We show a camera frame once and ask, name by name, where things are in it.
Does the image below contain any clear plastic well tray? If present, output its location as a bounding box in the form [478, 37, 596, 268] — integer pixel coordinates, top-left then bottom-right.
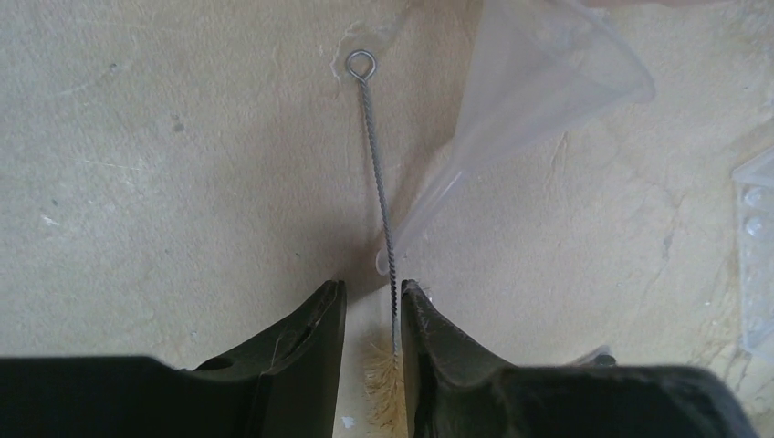
[732, 147, 773, 362]

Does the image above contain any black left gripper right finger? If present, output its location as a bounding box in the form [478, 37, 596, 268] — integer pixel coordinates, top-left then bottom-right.
[401, 280, 756, 437]

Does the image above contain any clear plastic funnel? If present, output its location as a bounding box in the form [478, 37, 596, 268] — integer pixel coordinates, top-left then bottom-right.
[392, 1, 655, 256]

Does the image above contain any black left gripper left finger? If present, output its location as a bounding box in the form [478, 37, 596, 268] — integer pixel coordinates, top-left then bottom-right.
[1, 281, 347, 437]

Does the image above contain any blue capped test tube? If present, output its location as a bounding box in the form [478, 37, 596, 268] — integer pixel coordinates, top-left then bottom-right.
[570, 345, 617, 367]

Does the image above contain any wire test tube brush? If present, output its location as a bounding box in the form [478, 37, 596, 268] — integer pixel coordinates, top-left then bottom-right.
[345, 49, 408, 437]

